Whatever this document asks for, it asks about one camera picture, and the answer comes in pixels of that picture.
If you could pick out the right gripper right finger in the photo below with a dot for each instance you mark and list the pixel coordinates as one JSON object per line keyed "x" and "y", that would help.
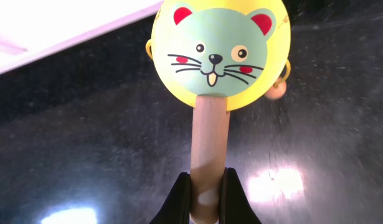
{"x": 236, "y": 205}

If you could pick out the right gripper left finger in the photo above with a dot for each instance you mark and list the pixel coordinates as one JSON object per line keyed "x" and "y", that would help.
{"x": 177, "y": 205}

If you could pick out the yellow cat face rattle drum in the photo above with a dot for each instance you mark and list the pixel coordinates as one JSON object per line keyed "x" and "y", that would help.
{"x": 219, "y": 53}

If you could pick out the white shelf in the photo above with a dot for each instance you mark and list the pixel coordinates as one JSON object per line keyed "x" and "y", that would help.
{"x": 48, "y": 28}

